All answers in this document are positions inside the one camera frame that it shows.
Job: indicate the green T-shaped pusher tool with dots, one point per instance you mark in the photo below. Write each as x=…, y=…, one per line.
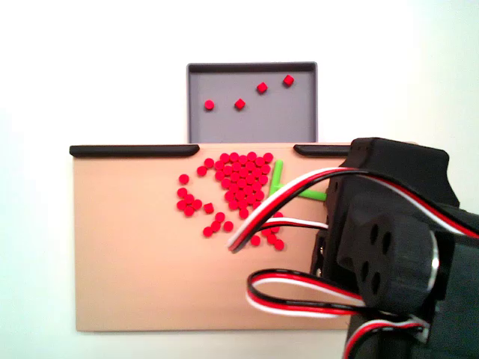
x=276, y=174

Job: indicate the grey plastic tray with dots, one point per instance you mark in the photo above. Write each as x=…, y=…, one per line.
x=262, y=123

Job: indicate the beige flat board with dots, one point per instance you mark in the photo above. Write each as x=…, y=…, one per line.
x=149, y=261

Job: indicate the black board edge rail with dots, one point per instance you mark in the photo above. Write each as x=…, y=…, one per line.
x=322, y=150
x=131, y=150

